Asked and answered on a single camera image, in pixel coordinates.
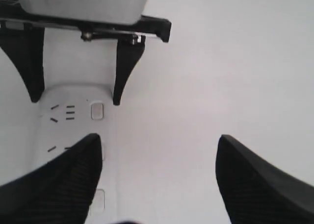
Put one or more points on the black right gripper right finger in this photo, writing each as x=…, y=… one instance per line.
x=256, y=192

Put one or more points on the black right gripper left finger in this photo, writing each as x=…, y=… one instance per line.
x=59, y=192

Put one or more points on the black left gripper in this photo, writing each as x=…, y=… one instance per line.
x=25, y=47

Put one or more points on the white five-outlet power strip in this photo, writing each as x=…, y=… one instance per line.
x=76, y=123

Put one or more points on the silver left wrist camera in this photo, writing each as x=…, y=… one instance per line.
x=123, y=12

